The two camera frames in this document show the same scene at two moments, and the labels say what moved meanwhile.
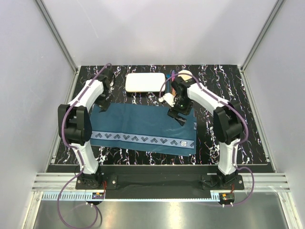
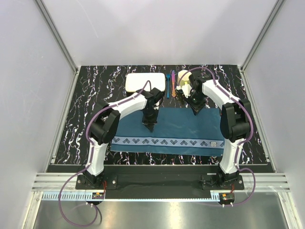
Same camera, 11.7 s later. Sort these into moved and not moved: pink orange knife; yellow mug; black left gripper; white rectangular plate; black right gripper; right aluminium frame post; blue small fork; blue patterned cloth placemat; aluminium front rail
Moved: black left gripper; black right gripper; blue patterned cloth placemat
Not moved: yellow mug; white rectangular plate; blue small fork; right aluminium frame post; aluminium front rail; pink orange knife
